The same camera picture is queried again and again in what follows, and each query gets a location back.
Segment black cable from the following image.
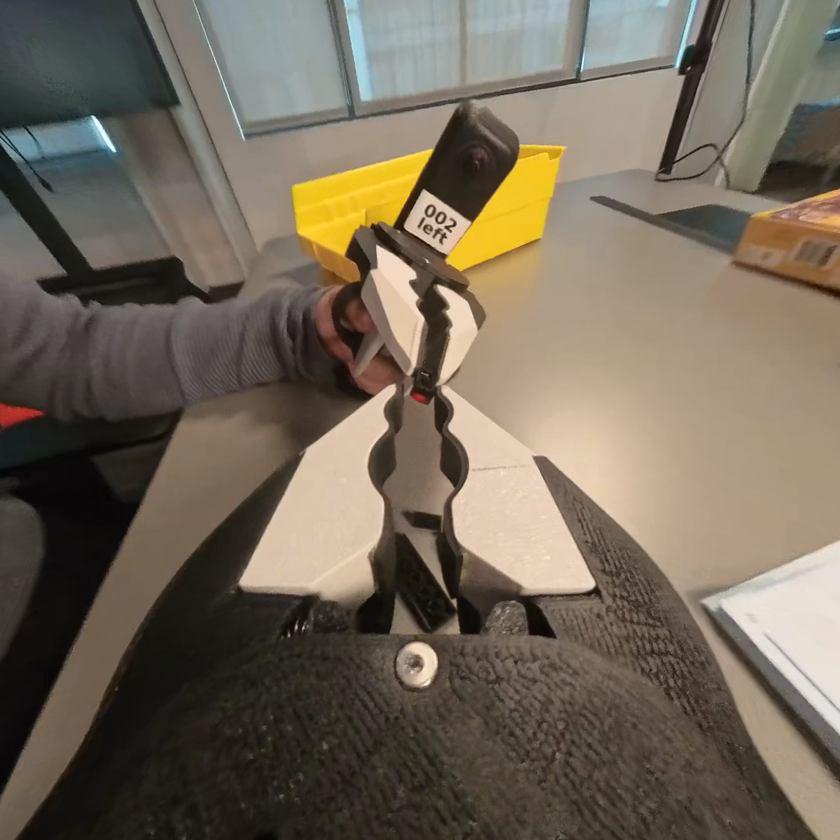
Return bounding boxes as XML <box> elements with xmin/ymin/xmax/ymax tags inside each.
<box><xmin>655</xmin><ymin>0</ymin><xmax>756</xmax><ymax>191</ymax></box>

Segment yellow plastic bin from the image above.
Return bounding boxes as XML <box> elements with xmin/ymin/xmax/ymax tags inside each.
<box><xmin>292</xmin><ymin>144</ymin><xmax>567</xmax><ymax>280</ymax></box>

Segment orange cardboard lego box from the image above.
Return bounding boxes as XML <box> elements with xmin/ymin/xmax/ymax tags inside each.
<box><xmin>731</xmin><ymin>189</ymin><xmax>840</xmax><ymax>293</ymax></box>

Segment dark flat base plate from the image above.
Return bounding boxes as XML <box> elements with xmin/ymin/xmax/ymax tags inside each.
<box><xmin>589</xmin><ymin>195</ymin><xmax>752</xmax><ymax>253</ymax></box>

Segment long black lego plate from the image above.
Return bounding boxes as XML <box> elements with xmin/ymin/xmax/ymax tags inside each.
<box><xmin>392</xmin><ymin>532</ymin><xmax>457</xmax><ymax>632</ymax></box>

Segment open instruction booklet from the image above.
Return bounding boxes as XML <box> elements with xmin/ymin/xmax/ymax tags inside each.
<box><xmin>701</xmin><ymin>541</ymin><xmax>840</xmax><ymax>765</ymax></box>

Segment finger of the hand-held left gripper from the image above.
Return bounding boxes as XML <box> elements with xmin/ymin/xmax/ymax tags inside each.
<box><xmin>430</xmin><ymin>292</ymin><xmax>487</xmax><ymax>388</ymax></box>
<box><xmin>363</xmin><ymin>251</ymin><xmax>431</xmax><ymax>377</ymax></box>

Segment black stand pole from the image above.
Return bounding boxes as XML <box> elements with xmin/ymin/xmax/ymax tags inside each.
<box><xmin>658</xmin><ymin>0</ymin><xmax>726</xmax><ymax>175</ymax></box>

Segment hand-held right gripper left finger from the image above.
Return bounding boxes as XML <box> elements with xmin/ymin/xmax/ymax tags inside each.
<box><xmin>238</xmin><ymin>385</ymin><xmax>403</xmax><ymax>634</ymax></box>

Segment person's left forearm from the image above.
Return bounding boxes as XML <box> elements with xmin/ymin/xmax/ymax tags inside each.
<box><xmin>0</xmin><ymin>272</ymin><xmax>329</xmax><ymax>421</ymax></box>

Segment dark wall screen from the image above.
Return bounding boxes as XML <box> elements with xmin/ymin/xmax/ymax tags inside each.
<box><xmin>0</xmin><ymin>0</ymin><xmax>181</xmax><ymax>129</ymax></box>

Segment large grid window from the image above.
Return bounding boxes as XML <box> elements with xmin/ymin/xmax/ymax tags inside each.
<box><xmin>193</xmin><ymin>0</ymin><xmax>700</xmax><ymax>139</ymax></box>

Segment black table frame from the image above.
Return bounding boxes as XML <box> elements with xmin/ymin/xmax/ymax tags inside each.
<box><xmin>0</xmin><ymin>141</ymin><xmax>214</xmax><ymax>304</ymax></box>

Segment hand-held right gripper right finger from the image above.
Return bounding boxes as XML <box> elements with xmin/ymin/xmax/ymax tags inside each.
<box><xmin>433</xmin><ymin>386</ymin><xmax>598</xmax><ymax>634</ymax></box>

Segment person's left hand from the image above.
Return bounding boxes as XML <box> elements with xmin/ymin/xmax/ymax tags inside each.
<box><xmin>318</xmin><ymin>285</ymin><xmax>404</xmax><ymax>396</ymax></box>

